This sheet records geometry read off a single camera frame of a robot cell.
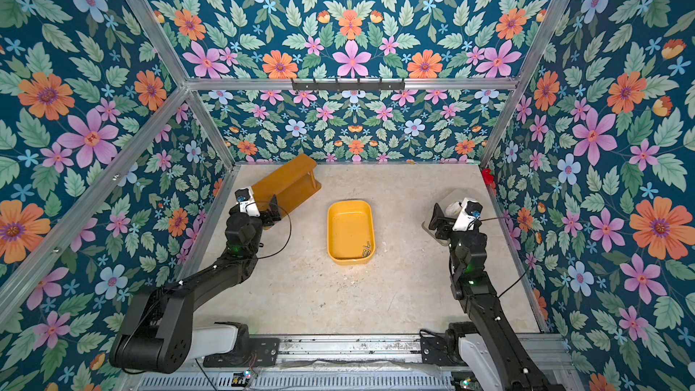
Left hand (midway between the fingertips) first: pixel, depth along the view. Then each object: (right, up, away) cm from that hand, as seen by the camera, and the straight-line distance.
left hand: (260, 196), depth 85 cm
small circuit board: (0, -49, -14) cm, 51 cm away
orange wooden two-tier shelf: (+6, +4, +13) cm, 15 cm away
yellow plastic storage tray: (+29, -14, +13) cm, 34 cm away
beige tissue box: (+64, -4, +10) cm, 65 cm away
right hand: (+59, -2, -7) cm, 60 cm away
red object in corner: (+87, +7, +30) cm, 92 cm away
